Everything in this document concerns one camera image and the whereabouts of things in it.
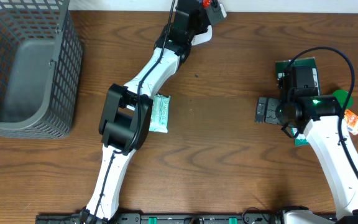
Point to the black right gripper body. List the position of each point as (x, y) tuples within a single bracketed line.
[(276, 112)]

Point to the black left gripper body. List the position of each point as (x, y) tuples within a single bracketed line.
[(199, 30)]

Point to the red snack bag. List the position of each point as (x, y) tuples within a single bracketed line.
[(206, 3)]

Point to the green white 3M package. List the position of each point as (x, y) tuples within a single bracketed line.
[(283, 72)]

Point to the green lid jar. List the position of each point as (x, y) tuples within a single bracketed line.
[(341, 96)]

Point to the orange Kleenex tissue pack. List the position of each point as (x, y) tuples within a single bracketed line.
[(352, 121)]

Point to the white small packet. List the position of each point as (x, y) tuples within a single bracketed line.
[(160, 113)]

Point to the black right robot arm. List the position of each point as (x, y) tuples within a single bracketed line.
[(302, 110)]

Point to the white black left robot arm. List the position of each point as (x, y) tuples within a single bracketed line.
[(127, 111)]

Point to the white barcode scanner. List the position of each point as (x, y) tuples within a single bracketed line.
[(204, 37)]

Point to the grey mesh basket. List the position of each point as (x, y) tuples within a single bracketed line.
[(40, 67)]

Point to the black mounting rail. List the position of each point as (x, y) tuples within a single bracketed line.
[(292, 214)]

